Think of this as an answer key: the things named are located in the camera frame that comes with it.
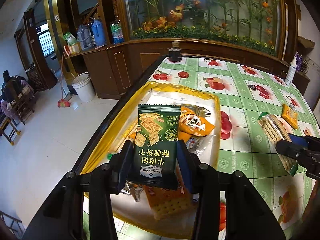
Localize clear cracker stack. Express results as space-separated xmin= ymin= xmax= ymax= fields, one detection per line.
xmin=257 ymin=112 xmax=298 ymax=176

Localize dark green cracker packet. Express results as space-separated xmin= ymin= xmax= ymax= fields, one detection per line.
xmin=127 ymin=104 xmax=181 ymax=190

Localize long orange snack bag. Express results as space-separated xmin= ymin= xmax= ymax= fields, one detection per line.
xmin=178 ymin=106 xmax=215 ymax=142

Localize yellow biscuit packet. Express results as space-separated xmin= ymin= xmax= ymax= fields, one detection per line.
xmin=281 ymin=104 xmax=298 ymax=129

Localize silver foil snack bag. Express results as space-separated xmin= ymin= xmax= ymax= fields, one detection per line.
xmin=179 ymin=104 xmax=212 ymax=155

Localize orange cracker package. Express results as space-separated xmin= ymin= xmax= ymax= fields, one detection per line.
xmin=143 ymin=166 xmax=197 ymax=220

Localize yellow rimmed white tray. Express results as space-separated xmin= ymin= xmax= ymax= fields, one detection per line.
xmin=83 ymin=82 xmax=221 ymax=239

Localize white spray bottle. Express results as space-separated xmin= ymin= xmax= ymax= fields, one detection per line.
xmin=285 ymin=56 xmax=297 ymax=86

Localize black round bottle cap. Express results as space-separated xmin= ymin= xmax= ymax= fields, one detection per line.
xmin=248 ymin=85 xmax=257 ymax=91

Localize green fruit tablecloth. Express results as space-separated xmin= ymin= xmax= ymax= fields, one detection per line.
xmin=82 ymin=56 xmax=320 ymax=240

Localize purple bottles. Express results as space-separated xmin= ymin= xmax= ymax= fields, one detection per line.
xmin=295 ymin=52 xmax=303 ymax=72

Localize red broom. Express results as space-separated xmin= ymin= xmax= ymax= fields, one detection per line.
xmin=57 ymin=55 xmax=72 ymax=108

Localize white plastic bucket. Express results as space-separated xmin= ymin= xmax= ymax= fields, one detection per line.
xmin=72 ymin=72 xmax=95 ymax=102

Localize wooden chair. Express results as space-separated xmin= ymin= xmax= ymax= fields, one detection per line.
xmin=13 ymin=96 xmax=35 ymax=125

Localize dark glass jar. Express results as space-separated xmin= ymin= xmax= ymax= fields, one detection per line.
xmin=168 ymin=41 xmax=182 ymax=62

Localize clear plastic bag on shelf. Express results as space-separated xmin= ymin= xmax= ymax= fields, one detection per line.
xmin=111 ymin=20 xmax=124 ymax=44

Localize seated person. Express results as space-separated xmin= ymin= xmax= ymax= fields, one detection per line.
xmin=1 ymin=70 xmax=34 ymax=120

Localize flower aquarium cabinet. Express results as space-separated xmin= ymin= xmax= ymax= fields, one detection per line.
xmin=45 ymin=0 xmax=298 ymax=99

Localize grey thermos flask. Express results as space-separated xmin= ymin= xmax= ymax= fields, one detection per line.
xmin=76 ymin=24 xmax=93 ymax=50

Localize blue thermos flask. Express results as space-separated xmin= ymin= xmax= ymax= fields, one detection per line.
xmin=91 ymin=20 xmax=107 ymax=47

